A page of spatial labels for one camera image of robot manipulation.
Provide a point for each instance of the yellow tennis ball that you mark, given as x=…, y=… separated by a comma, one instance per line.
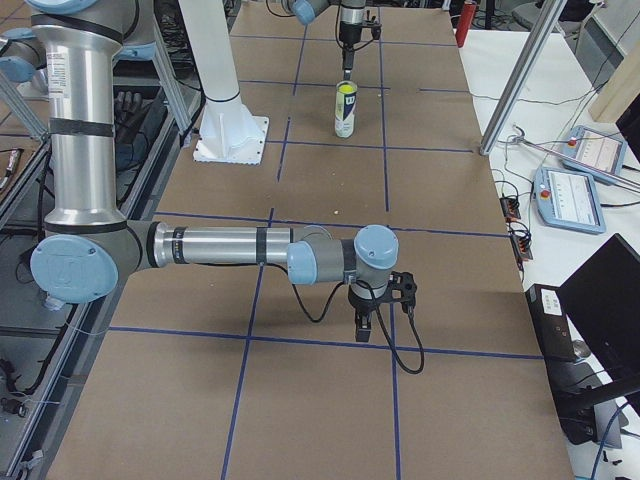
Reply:
x=347, y=88

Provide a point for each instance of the clear tennis ball can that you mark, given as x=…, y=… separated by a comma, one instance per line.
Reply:
x=345, y=106

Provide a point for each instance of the red fire extinguisher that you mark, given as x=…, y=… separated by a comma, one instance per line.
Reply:
x=464, y=22

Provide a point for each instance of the black computer box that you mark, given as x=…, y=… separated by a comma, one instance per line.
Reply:
x=551, y=326

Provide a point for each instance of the orange black connector block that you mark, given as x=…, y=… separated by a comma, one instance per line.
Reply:
x=510, y=208

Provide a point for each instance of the near teach pendant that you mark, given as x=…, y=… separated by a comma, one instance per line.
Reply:
x=568, y=200

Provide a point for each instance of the teach pendant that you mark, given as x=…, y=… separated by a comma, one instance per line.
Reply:
x=568, y=200
x=595, y=152

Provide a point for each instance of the black monitor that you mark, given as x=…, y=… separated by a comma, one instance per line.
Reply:
x=602, y=300

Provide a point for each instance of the wooden board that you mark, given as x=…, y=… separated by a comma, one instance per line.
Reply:
x=620, y=91

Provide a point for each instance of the far teach pendant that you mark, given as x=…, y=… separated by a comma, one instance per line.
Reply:
x=595, y=152

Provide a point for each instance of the white pedestal column base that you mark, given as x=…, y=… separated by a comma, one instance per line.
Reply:
x=229, y=133

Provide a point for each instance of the aluminium frame post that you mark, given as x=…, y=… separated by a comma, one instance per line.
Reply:
x=535, y=42

